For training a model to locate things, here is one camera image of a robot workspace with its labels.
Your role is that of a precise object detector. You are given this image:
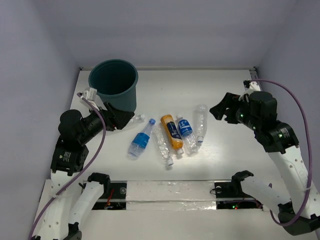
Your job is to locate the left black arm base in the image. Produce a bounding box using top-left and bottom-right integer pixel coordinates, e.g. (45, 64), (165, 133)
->
(92, 181), (127, 210)

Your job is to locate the clear bottle white cap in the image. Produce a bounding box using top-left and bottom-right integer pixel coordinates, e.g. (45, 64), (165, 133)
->
(194, 104), (208, 144)

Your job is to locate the orange juice bottle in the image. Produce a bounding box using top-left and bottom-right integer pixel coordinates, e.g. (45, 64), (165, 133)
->
(160, 114), (184, 155)

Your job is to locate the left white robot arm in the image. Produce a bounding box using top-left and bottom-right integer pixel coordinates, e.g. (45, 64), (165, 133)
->
(28, 102), (134, 240)

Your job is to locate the clear bottle blue label cap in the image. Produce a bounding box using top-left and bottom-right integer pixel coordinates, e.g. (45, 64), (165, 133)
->
(128, 118), (156, 158)

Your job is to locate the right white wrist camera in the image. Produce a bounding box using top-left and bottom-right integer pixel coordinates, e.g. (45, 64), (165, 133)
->
(243, 80), (262, 95)

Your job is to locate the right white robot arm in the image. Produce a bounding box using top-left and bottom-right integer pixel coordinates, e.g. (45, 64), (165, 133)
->
(209, 91), (320, 236)

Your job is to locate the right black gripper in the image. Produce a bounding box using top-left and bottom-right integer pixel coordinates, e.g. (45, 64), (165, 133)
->
(209, 91), (261, 131)

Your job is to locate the dark green plastic bin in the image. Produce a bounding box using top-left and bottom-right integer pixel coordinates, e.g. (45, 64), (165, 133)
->
(88, 59), (139, 112)

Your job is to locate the blue label bottle white cap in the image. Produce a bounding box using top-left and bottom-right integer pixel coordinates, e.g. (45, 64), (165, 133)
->
(176, 115), (199, 155)

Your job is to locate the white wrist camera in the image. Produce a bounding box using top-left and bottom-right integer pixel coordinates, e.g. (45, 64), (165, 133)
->
(243, 80), (262, 95)
(76, 87), (102, 111)

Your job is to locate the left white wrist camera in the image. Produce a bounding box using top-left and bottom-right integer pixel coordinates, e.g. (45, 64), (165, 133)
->
(76, 87), (102, 111)

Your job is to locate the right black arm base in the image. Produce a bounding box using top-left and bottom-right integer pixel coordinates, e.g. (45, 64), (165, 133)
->
(209, 181), (263, 210)

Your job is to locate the crumpled clear bottle blue cap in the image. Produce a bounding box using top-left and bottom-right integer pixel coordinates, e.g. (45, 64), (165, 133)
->
(152, 123), (174, 169)

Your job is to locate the small clear bottle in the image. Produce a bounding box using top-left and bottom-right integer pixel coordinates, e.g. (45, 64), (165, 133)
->
(130, 114), (145, 124)

